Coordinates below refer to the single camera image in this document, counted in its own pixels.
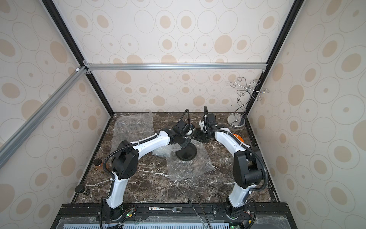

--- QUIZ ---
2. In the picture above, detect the dark grey dinner plate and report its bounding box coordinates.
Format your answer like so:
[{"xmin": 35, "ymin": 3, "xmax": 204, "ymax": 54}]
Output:
[{"xmin": 175, "ymin": 143, "xmax": 197, "ymax": 161}]

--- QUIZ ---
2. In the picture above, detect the bubble wrap sheet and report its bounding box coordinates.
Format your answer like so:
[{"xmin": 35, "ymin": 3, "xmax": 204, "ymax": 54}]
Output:
[{"xmin": 166, "ymin": 140, "xmax": 214, "ymax": 181}]

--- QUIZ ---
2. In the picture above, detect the orange dinner plate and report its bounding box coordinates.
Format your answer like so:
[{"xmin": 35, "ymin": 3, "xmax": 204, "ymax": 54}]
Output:
[{"xmin": 231, "ymin": 133, "xmax": 244, "ymax": 144}]

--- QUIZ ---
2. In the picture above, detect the bubble wrap sheet around orange plate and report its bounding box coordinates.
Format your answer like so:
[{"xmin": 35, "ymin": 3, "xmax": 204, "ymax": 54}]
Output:
[{"xmin": 111, "ymin": 113, "xmax": 154, "ymax": 152}]

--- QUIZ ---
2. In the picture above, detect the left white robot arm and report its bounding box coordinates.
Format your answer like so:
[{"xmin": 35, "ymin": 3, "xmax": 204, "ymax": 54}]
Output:
[{"xmin": 103, "ymin": 109, "xmax": 197, "ymax": 210}]

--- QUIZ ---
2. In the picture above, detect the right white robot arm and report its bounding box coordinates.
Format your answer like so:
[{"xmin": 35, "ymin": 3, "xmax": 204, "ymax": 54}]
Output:
[{"xmin": 192, "ymin": 106, "xmax": 269, "ymax": 216}]

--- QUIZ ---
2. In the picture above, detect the amber glass jar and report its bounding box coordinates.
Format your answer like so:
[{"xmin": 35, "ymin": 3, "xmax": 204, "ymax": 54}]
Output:
[{"xmin": 93, "ymin": 158, "xmax": 104, "ymax": 171}]

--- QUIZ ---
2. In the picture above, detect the black round knob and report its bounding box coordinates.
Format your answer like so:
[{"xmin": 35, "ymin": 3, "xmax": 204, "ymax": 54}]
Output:
[{"xmin": 74, "ymin": 184, "xmax": 90, "ymax": 196}]

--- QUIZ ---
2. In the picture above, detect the black base platform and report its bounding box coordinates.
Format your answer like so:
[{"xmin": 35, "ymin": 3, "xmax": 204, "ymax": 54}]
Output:
[{"xmin": 51, "ymin": 202, "xmax": 297, "ymax": 229}]

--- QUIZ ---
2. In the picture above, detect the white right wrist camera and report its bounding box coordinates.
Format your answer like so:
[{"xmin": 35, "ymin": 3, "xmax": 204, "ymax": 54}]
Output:
[{"xmin": 199, "ymin": 120, "xmax": 205, "ymax": 131}]

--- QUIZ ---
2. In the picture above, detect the chrome wire mug tree stand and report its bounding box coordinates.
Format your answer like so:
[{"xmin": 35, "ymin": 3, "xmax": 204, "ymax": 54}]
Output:
[{"xmin": 227, "ymin": 76, "xmax": 270, "ymax": 128}]

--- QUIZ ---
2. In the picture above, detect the aluminium rail back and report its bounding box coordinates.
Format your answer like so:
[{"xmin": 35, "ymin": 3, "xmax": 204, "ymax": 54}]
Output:
[{"xmin": 86, "ymin": 63, "xmax": 267, "ymax": 71}]

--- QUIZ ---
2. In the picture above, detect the aluminium rail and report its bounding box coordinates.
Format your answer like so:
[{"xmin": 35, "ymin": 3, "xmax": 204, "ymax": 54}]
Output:
[
  {"xmin": 86, "ymin": 63, "xmax": 267, "ymax": 71},
  {"xmin": 1, "ymin": 66, "xmax": 87, "ymax": 167}
]

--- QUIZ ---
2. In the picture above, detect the fork with patterned handle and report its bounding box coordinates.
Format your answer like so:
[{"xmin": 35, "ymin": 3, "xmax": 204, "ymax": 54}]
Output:
[{"xmin": 148, "ymin": 207, "xmax": 183, "ymax": 213}]

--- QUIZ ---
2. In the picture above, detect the black frame post back right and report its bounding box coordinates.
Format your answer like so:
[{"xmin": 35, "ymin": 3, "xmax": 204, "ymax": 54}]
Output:
[{"xmin": 245, "ymin": 0, "xmax": 304, "ymax": 116}]

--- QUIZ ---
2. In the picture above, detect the black frame post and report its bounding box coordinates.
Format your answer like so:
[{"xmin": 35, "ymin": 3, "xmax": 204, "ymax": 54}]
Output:
[
  {"xmin": 42, "ymin": 0, "xmax": 114, "ymax": 116},
  {"xmin": 245, "ymin": 0, "xmax": 304, "ymax": 116}
]

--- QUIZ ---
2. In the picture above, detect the aluminium rail left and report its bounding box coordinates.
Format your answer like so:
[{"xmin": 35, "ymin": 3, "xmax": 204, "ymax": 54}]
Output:
[{"xmin": 1, "ymin": 66, "xmax": 87, "ymax": 167}]

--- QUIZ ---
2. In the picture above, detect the black frame post back left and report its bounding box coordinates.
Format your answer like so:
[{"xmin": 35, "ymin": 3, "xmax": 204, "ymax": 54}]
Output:
[{"xmin": 42, "ymin": 0, "xmax": 114, "ymax": 116}]

